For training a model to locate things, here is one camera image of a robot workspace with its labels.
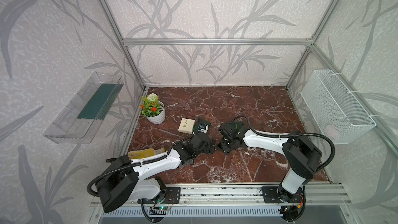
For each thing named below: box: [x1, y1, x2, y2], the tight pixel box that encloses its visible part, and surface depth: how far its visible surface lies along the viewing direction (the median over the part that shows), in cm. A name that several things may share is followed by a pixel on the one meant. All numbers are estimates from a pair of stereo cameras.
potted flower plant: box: [139, 93, 166, 125], surface depth 93 cm
